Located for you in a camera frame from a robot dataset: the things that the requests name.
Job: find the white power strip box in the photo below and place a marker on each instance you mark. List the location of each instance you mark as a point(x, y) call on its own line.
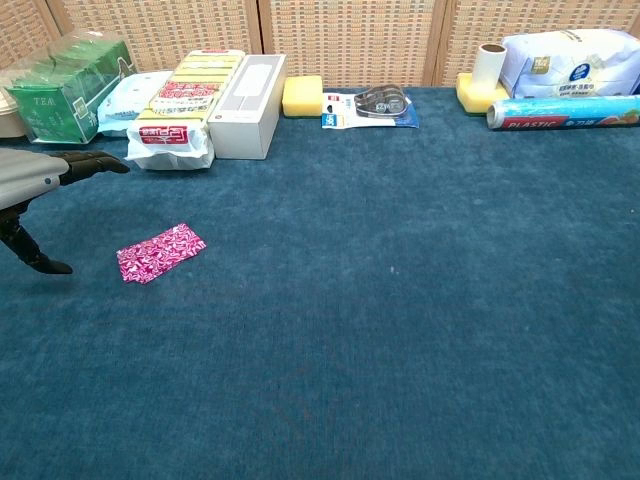
point(240, 130)

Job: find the blue plastic wrap roll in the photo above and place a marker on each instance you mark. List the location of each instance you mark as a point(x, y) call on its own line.
point(565, 112)

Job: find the dark blue felt table mat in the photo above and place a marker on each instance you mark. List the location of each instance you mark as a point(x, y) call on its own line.
point(375, 300)

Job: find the light blue wet wipes pack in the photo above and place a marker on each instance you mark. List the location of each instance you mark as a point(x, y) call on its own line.
point(125, 100)

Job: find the beige lunch box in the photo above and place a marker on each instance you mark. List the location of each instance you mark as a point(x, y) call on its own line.
point(10, 122)

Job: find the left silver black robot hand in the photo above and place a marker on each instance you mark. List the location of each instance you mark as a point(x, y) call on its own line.
point(30, 175)

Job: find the white blue tissue pack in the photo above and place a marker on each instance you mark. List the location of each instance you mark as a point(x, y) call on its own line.
point(575, 65)

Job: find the wooden woven folding screen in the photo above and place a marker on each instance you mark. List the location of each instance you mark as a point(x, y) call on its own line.
point(350, 40)

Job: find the yellow sponge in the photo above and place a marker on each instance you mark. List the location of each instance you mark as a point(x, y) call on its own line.
point(475, 102)
point(301, 97)

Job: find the yellow green sponge multipack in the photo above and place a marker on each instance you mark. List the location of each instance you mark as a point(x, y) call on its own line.
point(185, 95)

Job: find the green tea bag box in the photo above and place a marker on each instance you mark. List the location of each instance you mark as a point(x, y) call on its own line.
point(55, 105)

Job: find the white paper roll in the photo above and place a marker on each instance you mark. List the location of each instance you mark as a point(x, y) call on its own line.
point(487, 67)

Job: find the correction tape blister pack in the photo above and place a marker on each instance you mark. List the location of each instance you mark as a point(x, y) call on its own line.
point(350, 112)

